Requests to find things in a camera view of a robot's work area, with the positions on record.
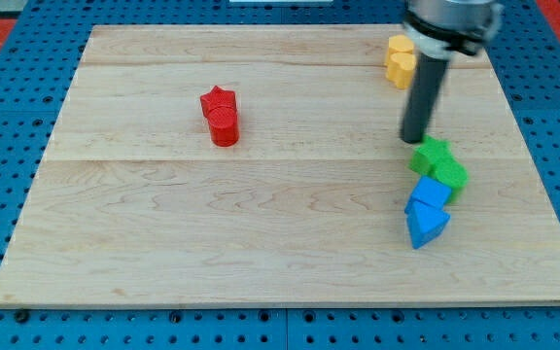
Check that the blue triangle block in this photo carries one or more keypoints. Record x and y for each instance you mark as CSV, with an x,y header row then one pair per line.
x,y
425,223

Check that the blue cube block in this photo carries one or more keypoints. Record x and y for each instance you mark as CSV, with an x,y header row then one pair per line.
x,y
430,192

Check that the light wooden board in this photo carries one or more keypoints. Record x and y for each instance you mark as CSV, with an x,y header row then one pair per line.
x,y
134,207

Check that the green star block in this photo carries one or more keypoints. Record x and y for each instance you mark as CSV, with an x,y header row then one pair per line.
x,y
429,154

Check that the yellow hexagon block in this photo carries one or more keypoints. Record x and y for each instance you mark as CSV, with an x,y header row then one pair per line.
x,y
398,44

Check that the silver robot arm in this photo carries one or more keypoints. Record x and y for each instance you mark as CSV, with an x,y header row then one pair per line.
x,y
439,29

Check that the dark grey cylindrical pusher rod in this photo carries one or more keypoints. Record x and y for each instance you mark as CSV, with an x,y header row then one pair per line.
x,y
422,97

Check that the green circle block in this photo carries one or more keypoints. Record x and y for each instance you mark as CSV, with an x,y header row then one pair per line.
x,y
452,174

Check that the red circle block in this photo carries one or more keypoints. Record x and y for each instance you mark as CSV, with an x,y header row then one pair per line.
x,y
223,126

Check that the red star block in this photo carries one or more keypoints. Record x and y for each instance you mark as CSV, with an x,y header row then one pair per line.
x,y
216,98

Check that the yellow heart block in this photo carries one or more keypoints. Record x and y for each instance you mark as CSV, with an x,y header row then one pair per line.
x,y
400,69

